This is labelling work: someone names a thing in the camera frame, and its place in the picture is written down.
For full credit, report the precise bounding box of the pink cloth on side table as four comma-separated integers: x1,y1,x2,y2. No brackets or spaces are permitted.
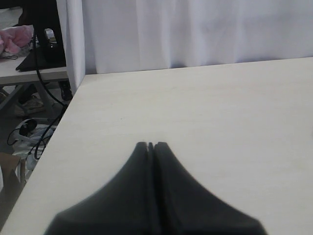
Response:
0,25,34,58

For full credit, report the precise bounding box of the white power strip clutter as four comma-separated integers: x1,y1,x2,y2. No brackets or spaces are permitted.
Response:
7,117,57,171

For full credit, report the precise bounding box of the white backdrop curtain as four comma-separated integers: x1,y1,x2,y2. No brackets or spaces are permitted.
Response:
57,0,313,92

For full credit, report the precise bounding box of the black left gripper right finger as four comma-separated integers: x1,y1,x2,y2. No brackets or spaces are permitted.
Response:
154,142,267,235

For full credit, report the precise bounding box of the black hanging cable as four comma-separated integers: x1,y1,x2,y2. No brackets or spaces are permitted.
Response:
6,31,68,160

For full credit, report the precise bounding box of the cardboard box on floor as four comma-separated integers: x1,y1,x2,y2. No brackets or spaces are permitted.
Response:
0,152,25,199

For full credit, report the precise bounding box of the white side table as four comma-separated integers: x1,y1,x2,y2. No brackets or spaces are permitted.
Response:
0,52,69,111

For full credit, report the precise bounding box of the black stand on side table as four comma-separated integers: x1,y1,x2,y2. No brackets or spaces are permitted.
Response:
16,0,66,71

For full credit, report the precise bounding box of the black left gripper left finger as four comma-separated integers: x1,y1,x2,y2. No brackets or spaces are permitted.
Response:
45,142,157,235

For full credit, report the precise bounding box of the white sneaker on floor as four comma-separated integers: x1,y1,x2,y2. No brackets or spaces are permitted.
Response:
14,95,45,117

